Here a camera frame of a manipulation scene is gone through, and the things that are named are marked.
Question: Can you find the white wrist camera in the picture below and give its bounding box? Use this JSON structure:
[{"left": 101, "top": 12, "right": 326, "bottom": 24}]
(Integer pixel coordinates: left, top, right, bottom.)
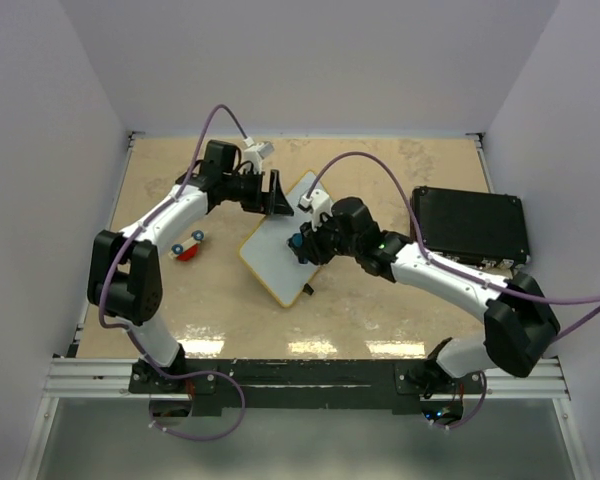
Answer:
[
  {"left": 242, "top": 137, "right": 274, "bottom": 174},
  {"left": 298, "top": 189, "right": 333, "bottom": 231}
]

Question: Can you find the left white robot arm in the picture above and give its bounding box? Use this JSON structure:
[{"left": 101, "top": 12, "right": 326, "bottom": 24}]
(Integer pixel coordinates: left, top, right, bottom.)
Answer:
[{"left": 87, "top": 138, "right": 293, "bottom": 392}]

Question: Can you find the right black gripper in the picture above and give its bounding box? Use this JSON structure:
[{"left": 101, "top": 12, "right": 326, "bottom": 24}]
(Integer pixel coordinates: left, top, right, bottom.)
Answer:
[{"left": 298, "top": 211, "right": 361, "bottom": 265}]

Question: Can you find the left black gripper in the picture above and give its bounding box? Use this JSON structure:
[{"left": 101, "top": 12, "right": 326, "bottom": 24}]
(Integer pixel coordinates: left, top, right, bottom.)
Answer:
[{"left": 223, "top": 168, "right": 293, "bottom": 216}]

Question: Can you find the red white toy car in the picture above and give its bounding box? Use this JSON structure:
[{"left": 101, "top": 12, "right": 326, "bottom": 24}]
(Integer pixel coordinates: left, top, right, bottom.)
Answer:
[{"left": 168, "top": 230, "right": 205, "bottom": 262}]

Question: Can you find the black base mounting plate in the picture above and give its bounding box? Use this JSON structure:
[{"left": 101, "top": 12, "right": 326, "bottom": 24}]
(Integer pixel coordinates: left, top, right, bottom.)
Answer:
[{"left": 129, "top": 359, "right": 482, "bottom": 416}]

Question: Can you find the black hard case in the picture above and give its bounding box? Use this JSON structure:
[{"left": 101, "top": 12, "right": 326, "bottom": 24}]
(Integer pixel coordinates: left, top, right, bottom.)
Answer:
[{"left": 411, "top": 186, "right": 530, "bottom": 270}]

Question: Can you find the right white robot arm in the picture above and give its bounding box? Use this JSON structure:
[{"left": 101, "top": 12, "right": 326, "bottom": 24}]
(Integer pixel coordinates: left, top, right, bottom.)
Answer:
[{"left": 288, "top": 190, "right": 560, "bottom": 393}]

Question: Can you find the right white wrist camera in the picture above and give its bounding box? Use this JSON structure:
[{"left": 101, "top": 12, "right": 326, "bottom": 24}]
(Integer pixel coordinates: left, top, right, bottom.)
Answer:
[{"left": 298, "top": 189, "right": 333, "bottom": 231}]

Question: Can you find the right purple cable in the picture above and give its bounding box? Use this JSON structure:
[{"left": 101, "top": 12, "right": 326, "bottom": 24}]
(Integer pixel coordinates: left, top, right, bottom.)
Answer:
[{"left": 304, "top": 151, "right": 600, "bottom": 431}]

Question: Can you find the blue whiteboard eraser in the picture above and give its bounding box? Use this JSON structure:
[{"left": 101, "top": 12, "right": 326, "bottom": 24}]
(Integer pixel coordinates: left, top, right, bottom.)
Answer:
[{"left": 287, "top": 233, "right": 308, "bottom": 264}]

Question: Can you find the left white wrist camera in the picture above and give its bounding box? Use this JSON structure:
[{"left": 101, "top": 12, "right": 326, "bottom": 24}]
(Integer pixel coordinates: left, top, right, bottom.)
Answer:
[{"left": 242, "top": 137, "right": 274, "bottom": 174}]

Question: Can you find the yellow framed whiteboard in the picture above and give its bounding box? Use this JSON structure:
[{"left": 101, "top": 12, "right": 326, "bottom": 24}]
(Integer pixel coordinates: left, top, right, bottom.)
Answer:
[{"left": 239, "top": 170, "right": 319, "bottom": 308}]

